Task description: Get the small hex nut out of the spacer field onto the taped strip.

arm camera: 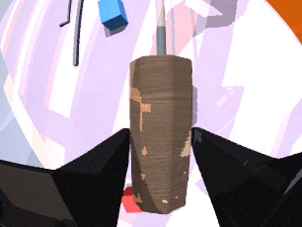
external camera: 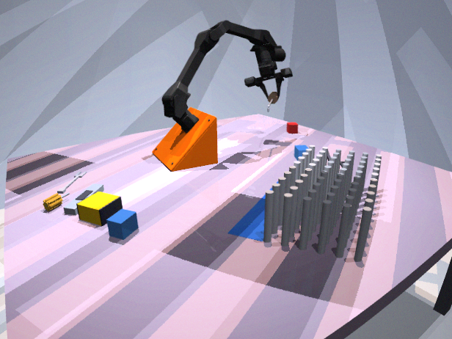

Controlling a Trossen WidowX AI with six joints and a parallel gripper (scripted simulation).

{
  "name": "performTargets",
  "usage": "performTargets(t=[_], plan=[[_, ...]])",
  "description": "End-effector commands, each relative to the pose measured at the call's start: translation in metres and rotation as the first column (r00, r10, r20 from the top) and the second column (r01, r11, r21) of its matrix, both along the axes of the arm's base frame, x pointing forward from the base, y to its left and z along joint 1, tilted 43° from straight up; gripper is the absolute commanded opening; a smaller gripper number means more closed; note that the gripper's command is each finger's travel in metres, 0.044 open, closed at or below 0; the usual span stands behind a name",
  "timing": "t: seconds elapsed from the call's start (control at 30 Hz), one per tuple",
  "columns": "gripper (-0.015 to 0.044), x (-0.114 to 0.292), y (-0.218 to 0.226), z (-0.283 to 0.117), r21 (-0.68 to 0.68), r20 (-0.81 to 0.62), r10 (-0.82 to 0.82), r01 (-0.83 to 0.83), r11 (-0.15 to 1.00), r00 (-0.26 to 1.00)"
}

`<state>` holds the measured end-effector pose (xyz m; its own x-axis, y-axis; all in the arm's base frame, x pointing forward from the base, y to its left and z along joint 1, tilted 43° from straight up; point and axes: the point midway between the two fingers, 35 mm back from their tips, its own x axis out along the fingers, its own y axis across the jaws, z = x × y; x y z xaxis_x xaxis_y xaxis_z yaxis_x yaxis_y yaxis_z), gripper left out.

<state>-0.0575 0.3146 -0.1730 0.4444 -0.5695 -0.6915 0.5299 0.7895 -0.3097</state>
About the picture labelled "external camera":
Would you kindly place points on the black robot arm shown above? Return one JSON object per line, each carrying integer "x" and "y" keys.
{"x": 175, "y": 98}

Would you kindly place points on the blue cube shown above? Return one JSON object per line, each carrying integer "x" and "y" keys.
{"x": 298, "y": 150}
{"x": 122, "y": 224}

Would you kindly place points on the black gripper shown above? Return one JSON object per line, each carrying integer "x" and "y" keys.
{"x": 252, "y": 81}

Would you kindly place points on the orange ribbed screwdriver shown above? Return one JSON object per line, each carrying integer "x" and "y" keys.
{"x": 53, "y": 201}

